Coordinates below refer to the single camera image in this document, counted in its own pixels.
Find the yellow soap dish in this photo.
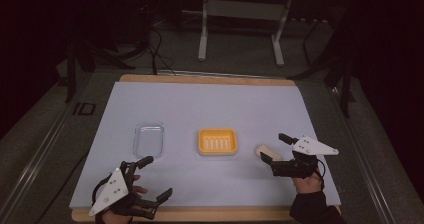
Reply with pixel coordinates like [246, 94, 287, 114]
[197, 127, 239, 157]

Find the white metal stand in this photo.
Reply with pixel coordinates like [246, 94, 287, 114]
[197, 0, 296, 68]

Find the black metal stand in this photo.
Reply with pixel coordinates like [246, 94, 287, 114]
[63, 38, 138, 104]
[287, 15, 358, 119]

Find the clear plastic container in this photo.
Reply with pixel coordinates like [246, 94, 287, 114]
[132, 121, 166, 159]

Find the person's left hand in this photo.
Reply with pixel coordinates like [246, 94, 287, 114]
[99, 174, 149, 224]

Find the metal floor rail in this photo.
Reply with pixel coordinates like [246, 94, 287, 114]
[0, 78, 88, 223]
[328, 83, 398, 224]

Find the person's right hand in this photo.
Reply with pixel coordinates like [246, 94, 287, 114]
[292, 171, 325, 195]

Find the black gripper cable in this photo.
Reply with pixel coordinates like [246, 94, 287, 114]
[90, 178, 112, 208]
[314, 158, 327, 190]

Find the pale grey table mat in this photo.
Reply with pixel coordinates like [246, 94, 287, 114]
[68, 81, 342, 209]

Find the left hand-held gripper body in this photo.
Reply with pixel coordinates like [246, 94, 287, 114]
[88, 160, 159, 220]

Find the black floor cable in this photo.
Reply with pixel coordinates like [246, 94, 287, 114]
[145, 25, 178, 77]

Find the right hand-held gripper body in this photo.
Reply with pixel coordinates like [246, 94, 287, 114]
[270, 135, 340, 180]

